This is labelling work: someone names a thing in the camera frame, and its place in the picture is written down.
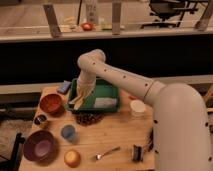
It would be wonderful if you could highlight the metal spoon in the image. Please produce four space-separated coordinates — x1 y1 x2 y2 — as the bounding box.
93 147 121 161

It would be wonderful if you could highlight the blue sponge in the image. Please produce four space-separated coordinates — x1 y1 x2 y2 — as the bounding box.
57 81 71 95

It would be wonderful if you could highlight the orange carrot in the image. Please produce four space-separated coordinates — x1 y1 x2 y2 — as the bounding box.
129 95 138 100

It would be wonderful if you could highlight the bunch of dark grapes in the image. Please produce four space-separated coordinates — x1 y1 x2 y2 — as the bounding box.
75 113 103 126

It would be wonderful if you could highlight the purple bowl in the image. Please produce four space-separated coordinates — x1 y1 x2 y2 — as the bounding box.
23 130 55 162

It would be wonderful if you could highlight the wooden table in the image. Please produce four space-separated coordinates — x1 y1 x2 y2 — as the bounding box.
18 90 154 171

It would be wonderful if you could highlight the red apple in background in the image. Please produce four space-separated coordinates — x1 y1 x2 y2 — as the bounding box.
81 22 94 31

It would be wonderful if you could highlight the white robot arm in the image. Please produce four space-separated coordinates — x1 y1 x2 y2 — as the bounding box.
78 49 213 171

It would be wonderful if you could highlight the blue cup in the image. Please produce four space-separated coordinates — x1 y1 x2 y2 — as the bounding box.
61 125 76 142

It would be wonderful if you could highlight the small dark can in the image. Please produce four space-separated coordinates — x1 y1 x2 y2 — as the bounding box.
34 114 48 129

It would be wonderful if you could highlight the yellow banana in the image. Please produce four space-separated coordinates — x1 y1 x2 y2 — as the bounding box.
68 95 86 110

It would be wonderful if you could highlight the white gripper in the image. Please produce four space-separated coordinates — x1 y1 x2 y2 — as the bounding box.
77 78 96 98

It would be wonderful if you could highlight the orange fruit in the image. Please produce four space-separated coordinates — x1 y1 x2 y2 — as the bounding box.
64 150 81 168

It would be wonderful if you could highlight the black office chair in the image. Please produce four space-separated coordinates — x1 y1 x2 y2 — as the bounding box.
141 0 209 29

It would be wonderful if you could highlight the red bowl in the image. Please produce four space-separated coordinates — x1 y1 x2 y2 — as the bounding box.
39 94 62 114

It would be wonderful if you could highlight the white lidded cup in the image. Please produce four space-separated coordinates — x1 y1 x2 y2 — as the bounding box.
130 100 146 117

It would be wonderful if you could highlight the black binder clip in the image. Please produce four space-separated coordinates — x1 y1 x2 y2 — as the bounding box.
132 145 142 162

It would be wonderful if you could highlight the green plastic tray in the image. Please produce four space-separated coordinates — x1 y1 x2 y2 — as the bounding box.
67 78 120 114

